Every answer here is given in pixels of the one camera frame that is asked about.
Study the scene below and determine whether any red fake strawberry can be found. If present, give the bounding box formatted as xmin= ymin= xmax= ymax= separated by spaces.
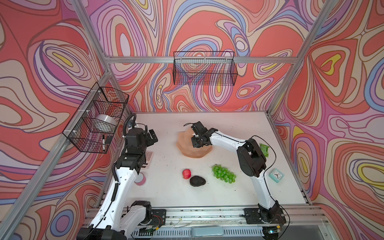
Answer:
xmin=182 ymin=169 xmax=192 ymax=180

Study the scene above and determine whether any green fake grape bunch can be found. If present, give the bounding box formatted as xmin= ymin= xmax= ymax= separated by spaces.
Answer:
xmin=212 ymin=165 xmax=237 ymax=184

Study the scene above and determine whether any dark fake avocado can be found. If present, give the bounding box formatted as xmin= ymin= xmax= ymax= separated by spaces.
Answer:
xmin=190 ymin=176 xmax=206 ymax=187

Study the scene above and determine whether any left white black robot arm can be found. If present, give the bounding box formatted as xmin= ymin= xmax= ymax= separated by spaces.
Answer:
xmin=76 ymin=114 xmax=158 ymax=240

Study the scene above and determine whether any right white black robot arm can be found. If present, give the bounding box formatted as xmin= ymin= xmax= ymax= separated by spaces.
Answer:
xmin=191 ymin=122 xmax=280 ymax=223

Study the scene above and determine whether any peach scalloped fruit bowl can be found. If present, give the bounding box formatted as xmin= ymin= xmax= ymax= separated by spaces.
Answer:
xmin=176 ymin=129 xmax=213 ymax=159

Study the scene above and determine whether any pink calculator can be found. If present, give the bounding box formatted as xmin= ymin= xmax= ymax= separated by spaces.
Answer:
xmin=142 ymin=151 xmax=154 ymax=169

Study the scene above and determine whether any silver tape roll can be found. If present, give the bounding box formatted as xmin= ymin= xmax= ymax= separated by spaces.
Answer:
xmin=96 ymin=114 xmax=118 ymax=126

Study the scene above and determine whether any pink round tape roll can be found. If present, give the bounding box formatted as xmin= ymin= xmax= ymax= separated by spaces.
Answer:
xmin=134 ymin=173 xmax=147 ymax=186

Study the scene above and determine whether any green snack packet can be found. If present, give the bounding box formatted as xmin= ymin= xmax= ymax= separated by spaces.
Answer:
xmin=260 ymin=144 xmax=270 ymax=158

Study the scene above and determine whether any small teal alarm clock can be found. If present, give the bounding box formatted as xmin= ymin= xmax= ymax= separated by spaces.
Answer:
xmin=269 ymin=169 xmax=285 ymax=183

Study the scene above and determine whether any left black wire basket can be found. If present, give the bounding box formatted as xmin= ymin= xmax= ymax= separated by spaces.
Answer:
xmin=63 ymin=83 xmax=129 ymax=154

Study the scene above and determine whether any black wire basket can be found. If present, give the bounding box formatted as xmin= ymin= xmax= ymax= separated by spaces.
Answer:
xmin=173 ymin=50 xmax=238 ymax=86
xmin=63 ymin=83 xmax=129 ymax=154

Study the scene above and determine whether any back black wire basket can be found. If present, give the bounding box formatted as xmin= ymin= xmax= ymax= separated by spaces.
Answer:
xmin=173 ymin=50 xmax=238 ymax=86

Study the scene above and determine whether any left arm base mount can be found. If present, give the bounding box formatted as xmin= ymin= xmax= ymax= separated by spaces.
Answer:
xmin=139 ymin=209 xmax=167 ymax=228

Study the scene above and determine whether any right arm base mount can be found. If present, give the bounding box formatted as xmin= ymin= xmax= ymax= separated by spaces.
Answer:
xmin=242 ymin=208 xmax=287 ymax=225

